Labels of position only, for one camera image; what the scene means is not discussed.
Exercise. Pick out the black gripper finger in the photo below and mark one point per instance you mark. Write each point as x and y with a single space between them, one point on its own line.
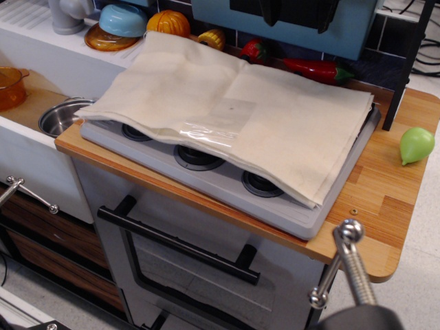
326 10
271 10

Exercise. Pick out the cream cloth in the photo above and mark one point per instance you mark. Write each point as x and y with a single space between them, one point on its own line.
293 131

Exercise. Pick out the red toy strawberry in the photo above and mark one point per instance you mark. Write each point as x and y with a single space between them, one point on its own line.
255 52

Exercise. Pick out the red toy chili pepper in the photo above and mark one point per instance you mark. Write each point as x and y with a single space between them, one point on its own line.
322 71

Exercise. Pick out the yellow toy corn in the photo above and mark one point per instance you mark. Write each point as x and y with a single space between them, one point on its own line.
214 38

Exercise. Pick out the orange toy pumpkin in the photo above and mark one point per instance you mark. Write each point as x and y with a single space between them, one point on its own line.
169 22

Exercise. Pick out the light blue bowl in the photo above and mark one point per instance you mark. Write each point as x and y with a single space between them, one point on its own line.
123 20

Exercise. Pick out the green toy pear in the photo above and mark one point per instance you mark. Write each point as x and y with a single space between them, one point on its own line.
416 144

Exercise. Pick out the black middle stove knob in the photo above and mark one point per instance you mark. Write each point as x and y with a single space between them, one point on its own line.
195 160

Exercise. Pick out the black stove knob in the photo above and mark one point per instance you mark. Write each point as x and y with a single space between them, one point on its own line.
260 186
133 134
195 160

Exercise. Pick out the black right stove knob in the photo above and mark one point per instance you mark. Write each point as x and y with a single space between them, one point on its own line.
260 186

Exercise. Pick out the grey toy stove top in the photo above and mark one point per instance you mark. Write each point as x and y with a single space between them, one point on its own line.
224 183

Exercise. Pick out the orange transparent plate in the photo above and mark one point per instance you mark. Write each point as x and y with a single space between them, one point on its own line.
102 41

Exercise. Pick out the black left stove knob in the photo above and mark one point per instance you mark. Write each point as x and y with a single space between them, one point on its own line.
133 134

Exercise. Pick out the grey toy faucet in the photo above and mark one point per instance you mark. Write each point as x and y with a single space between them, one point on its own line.
68 16

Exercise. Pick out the white toy sink unit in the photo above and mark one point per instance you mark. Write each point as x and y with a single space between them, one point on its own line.
59 66

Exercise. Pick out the silver clamp screw right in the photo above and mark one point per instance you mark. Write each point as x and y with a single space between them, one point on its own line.
366 313

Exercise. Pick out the stainless steel pot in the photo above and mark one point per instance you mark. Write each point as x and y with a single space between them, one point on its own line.
60 117

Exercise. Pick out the orange transparent pot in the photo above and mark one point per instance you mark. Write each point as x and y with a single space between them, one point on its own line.
13 92

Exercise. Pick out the white toy oven door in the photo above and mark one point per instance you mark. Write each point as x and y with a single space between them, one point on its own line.
155 279

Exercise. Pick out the wooden drawer cabinet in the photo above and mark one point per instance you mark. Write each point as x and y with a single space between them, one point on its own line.
62 249

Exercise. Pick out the black vertical frame post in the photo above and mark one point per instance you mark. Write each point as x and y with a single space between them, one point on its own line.
414 46

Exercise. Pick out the black oven door handle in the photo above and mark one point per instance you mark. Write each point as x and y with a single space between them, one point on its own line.
240 268

